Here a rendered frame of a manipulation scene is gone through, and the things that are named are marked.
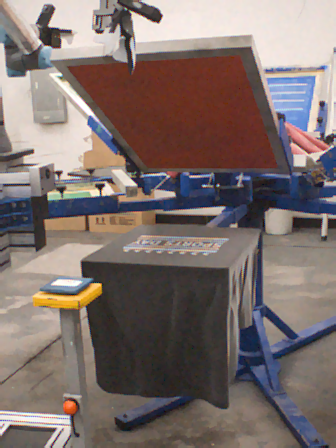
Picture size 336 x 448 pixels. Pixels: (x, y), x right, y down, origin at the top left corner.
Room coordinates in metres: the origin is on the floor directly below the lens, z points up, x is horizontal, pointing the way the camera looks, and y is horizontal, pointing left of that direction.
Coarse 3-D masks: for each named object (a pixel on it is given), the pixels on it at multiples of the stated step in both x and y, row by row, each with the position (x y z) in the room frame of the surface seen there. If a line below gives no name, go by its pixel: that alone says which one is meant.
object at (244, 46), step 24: (72, 48) 1.80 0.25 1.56; (96, 48) 1.78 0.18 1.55; (144, 48) 1.72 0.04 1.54; (168, 48) 1.69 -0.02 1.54; (192, 48) 1.67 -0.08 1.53; (216, 48) 1.65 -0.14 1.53; (240, 48) 1.63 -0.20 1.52; (264, 96) 1.81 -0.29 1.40; (264, 120) 1.94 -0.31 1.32; (120, 144) 2.24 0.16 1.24; (144, 168) 2.40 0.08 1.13; (216, 168) 2.31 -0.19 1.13; (240, 168) 2.28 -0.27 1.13; (264, 168) 2.24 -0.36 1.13; (288, 168) 2.22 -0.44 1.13
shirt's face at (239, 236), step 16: (144, 224) 2.20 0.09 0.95; (128, 240) 1.97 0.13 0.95; (240, 240) 1.90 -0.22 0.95; (96, 256) 1.78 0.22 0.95; (112, 256) 1.78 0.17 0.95; (128, 256) 1.77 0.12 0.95; (144, 256) 1.76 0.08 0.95; (160, 256) 1.75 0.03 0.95; (176, 256) 1.74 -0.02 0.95; (192, 256) 1.73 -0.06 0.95; (208, 256) 1.73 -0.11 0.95; (224, 256) 1.72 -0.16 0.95
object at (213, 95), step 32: (160, 64) 1.75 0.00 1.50; (192, 64) 1.73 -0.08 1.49; (224, 64) 1.70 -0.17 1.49; (192, 96) 1.87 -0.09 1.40; (224, 96) 1.85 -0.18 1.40; (192, 128) 2.05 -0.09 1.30; (224, 128) 2.02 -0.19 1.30; (256, 128) 1.99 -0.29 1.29; (224, 160) 2.23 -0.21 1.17; (256, 160) 2.20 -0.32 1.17
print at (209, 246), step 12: (144, 240) 1.96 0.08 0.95; (156, 240) 1.95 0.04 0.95; (168, 240) 1.94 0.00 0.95; (180, 240) 1.93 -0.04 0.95; (192, 240) 1.93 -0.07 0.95; (204, 240) 1.92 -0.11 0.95; (216, 240) 1.91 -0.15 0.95; (144, 252) 1.81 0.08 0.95; (156, 252) 1.80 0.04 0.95; (168, 252) 1.79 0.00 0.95; (180, 252) 1.78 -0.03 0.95; (192, 252) 1.78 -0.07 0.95; (204, 252) 1.77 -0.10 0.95
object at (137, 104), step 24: (72, 72) 1.85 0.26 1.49; (96, 72) 1.83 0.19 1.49; (120, 72) 1.81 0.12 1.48; (144, 72) 1.80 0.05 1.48; (96, 96) 1.96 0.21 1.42; (120, 96) 1.94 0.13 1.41; (144, 96) 1.92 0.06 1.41; (168, 96) 1.90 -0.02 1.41; (120, 120) 2.08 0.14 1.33; (144, 120) 2.05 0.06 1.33; (168, 120) 2.03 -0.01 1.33; (144, 144) 2.21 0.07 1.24; (168, 144) 2.18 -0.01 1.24; (192, 144) 2.16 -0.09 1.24; (168, 168) 2.37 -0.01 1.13; (192, 168) 2.33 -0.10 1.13
